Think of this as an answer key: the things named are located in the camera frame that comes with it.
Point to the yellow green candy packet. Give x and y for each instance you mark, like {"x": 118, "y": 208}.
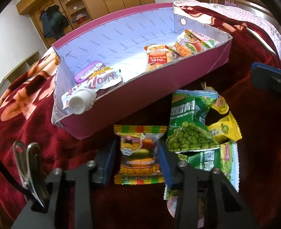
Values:
{"x": 225, "y": 129}

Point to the orange snack packet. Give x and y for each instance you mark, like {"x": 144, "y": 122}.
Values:
{"x": 159, "y": 55}

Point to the grey low shelf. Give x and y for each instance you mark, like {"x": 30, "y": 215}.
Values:
{"x": 23, "y": 67}

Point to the burger gummy packet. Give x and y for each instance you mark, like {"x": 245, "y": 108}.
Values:
{"x": 191, "y": 42}

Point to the dark hanging jackets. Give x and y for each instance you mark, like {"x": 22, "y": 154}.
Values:
{"x": 53, "y": 22}

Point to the pink cardboard box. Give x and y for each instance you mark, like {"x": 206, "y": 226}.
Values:
{"x": 118, "y": 40}

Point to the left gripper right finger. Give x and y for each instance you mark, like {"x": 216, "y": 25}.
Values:
{"x": 223, "y": 207}

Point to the metal binder clip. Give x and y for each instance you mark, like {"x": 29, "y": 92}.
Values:
{"x": 27, "y": 158}

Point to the colourful gummy candy packet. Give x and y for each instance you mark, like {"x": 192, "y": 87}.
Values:
{"x": 139, "y": 164}

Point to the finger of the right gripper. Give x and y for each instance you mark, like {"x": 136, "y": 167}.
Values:
{"x": 266, "y": 77}

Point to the green pea snack bag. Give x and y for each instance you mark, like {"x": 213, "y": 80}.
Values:
{"x": 187, "y": 131}

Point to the brown jelly cup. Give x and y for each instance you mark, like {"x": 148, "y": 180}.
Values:
{"x": 172, "y": 208}

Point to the white pink drink pouch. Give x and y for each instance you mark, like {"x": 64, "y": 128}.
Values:
{"x": 81, "y": 97}

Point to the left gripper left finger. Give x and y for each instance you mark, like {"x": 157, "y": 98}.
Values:
{"x": 94, "y": 173}

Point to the purple candy tin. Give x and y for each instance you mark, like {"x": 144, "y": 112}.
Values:
{"x": 87, "y": 71}

